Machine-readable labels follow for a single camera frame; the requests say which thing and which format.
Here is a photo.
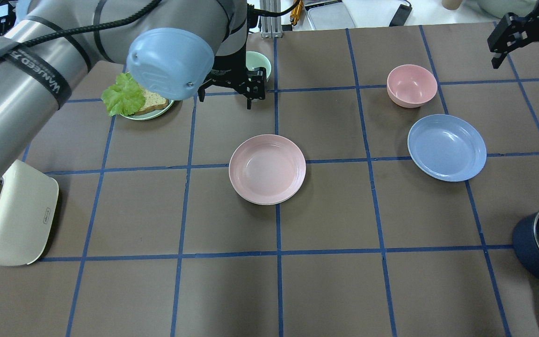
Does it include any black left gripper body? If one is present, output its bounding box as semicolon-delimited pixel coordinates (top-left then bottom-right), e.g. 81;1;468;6
197;5;267;102

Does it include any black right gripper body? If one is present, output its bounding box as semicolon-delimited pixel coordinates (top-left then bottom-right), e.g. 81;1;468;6
487;0;539;59

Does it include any pink plate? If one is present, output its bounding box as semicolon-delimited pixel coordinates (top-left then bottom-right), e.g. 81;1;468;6
228;134;306;205

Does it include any blue plate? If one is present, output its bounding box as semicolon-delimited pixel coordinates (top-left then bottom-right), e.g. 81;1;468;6
407;114;487;182

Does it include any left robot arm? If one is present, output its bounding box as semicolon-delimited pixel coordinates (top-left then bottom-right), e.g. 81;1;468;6
0;0;248;177

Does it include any green bowl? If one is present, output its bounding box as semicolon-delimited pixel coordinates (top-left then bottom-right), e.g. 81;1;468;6
246;51;272;82

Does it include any bread slice on plate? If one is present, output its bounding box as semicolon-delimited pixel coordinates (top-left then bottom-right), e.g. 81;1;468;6
134;88;171;116

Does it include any green plate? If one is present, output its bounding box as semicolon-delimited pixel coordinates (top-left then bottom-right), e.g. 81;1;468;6
121;70;175;121

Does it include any lettuce leaf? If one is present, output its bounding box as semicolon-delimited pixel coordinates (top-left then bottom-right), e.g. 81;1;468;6
101;73;146;117

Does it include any black power adapter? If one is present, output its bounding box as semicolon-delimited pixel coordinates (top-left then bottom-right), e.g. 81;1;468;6
389;3;413;27

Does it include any pink bowl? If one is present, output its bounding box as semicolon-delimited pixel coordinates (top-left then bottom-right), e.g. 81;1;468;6
386;64;438;108

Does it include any white toaster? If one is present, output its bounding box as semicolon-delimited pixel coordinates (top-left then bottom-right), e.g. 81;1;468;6
0;160;59;266

